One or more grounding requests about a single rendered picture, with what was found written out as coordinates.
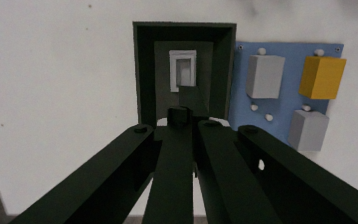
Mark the yellow block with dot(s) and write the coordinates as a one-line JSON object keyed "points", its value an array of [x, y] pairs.
{"points": [[321, 77]]}

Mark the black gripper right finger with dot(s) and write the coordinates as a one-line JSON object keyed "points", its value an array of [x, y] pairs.
{"points": [[296, 189]]}

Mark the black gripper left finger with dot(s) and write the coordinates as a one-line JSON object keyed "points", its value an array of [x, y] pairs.
{"points": [[106, 187]]}

